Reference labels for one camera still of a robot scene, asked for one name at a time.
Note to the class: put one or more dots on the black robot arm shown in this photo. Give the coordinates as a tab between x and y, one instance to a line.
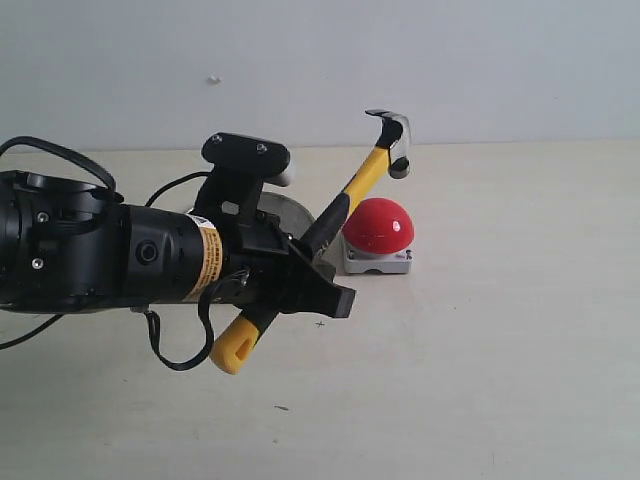
74	247

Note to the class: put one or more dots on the red dome push button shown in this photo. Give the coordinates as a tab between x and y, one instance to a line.
377	238

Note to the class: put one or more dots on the round stainless steel plate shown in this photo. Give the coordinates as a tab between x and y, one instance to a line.
290	215

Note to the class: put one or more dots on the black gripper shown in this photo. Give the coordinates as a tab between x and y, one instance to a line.
263	254

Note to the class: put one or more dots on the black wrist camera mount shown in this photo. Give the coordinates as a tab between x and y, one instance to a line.
242	165

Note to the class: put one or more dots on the yellow black claw hammer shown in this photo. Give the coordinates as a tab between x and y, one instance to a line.
389	156

